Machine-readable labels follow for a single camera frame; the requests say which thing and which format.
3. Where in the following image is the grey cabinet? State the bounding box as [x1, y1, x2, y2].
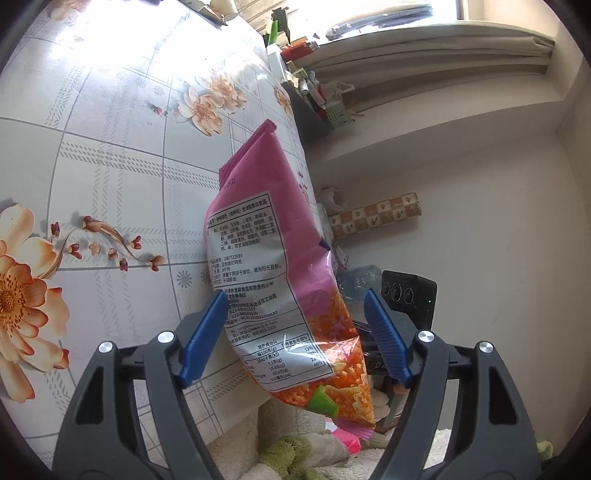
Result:
[267, 51, 365, 153]

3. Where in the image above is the green plush patch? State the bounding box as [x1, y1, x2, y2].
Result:
[259, 436, 333, 480]

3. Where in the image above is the patterned wallpaper roll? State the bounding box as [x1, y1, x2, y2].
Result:
[330, 193, 423, 238]

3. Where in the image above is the white fleece blanket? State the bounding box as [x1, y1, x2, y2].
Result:
[245, 406, 458, 480]

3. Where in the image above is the floral tablecloth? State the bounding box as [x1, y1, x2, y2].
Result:
[0, 0, 324, 444]

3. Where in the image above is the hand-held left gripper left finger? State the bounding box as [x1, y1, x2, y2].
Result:
[51, 292, 230, 480]

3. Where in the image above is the crumpled white plastic bag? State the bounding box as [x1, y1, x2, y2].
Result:
[318, 187, 342, 213]

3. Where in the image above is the grey window curtain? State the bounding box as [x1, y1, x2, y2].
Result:
[277, 25, 557, 116]

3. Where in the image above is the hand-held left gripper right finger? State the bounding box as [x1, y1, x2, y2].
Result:
[363, 287, 541, 480]

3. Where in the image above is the green plastic storage basket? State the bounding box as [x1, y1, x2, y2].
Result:
[323, 104, 358, 130]

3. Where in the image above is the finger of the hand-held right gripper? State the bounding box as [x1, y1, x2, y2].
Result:
[353, 323, 378, 349]

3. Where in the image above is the clear plastic bottle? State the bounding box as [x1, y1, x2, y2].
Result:
[337, 265, 384, 315]

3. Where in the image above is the pink snack bag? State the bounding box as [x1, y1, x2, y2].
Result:
[203, 119, 375, 439]

